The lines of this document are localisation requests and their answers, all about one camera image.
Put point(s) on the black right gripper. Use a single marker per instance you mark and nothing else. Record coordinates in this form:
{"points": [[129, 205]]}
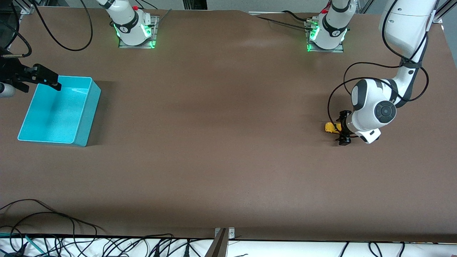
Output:
{"points": [[14, 70]]}

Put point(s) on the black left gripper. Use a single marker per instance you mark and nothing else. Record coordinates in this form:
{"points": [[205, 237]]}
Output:
{"points": [[344, 125]]}

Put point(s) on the yellow beetle toy car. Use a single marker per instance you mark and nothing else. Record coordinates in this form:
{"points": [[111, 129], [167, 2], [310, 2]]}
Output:
{"points": [[330, 127]]}

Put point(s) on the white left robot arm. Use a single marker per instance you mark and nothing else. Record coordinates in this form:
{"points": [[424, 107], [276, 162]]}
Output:
{"points": [[371, 110]]}

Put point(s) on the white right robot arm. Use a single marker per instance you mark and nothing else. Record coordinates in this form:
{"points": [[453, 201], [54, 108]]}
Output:
{"points": [[128, 25]]}

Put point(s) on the turquoise plastic bin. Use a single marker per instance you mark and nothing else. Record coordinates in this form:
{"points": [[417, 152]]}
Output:
{"points": [[53, 114]]}

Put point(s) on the black power plug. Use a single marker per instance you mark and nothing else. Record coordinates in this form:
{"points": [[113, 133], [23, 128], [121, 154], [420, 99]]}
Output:
{"points": [[156, 251], [186, 251]]}

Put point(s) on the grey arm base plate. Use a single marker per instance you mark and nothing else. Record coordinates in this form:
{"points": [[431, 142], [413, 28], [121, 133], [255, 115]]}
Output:
{"points": [[325, 50], [135, 46]]}

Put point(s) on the small metal bracket plate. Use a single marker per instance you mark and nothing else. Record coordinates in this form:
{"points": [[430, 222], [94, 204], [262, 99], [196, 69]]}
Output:
{"points": [[231, 233]]}

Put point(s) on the dark grey metal post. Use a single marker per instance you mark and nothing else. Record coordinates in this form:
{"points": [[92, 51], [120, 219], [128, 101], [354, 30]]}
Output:
{"points": [[217, 248]]}

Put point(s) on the black frame post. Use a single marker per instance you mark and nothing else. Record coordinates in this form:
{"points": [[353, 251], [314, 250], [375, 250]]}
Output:
{"points": [[194, 4]]}

